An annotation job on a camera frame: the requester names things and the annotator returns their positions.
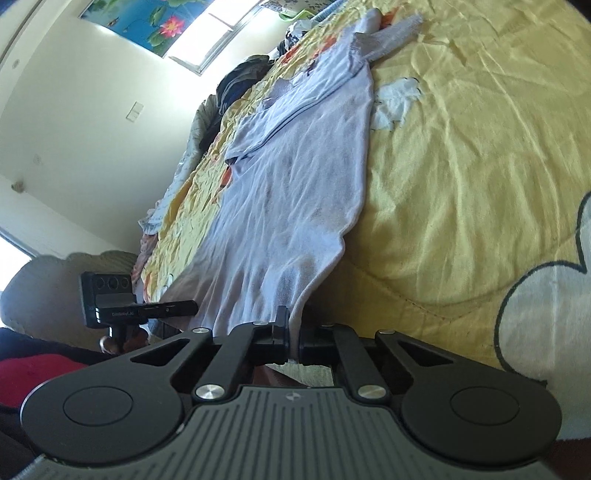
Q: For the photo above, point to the person's red and black clothing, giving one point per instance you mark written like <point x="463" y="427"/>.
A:
<point x="32" y="374"/>

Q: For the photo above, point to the wall switch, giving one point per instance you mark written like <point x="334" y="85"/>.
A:
<point x="135" y="112"/>

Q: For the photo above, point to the yellow floral quilt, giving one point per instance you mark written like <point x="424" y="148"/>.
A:
<point x="461" y="184"/>

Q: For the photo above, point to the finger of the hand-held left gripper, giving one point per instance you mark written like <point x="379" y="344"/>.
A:
<point x="180" y="308"/>

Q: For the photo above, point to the window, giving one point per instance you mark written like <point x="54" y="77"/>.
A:
<point x="217" y="37"/>

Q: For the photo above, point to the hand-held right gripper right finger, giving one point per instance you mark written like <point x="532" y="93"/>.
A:
<point x="314" y="346"/>

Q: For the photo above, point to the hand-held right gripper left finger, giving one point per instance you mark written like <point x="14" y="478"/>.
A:
<point x="281" y="332"/>

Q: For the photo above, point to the pile of dark folded clothes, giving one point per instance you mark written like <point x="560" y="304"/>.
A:
<point x="240" y="83"/>

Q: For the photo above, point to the lotus flower wall poster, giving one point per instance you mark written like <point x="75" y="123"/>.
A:
<point x="152" y="21"/>

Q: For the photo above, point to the pale blue long-sleeved shirt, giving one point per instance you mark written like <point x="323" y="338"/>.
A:
<point x="295" y="207"/>

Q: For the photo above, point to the person's left hand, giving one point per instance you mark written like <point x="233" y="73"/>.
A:
<point x="136" y="339"/>

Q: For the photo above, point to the beige upholstered headboard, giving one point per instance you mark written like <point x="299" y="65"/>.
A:
<point x="51" y="295"/>

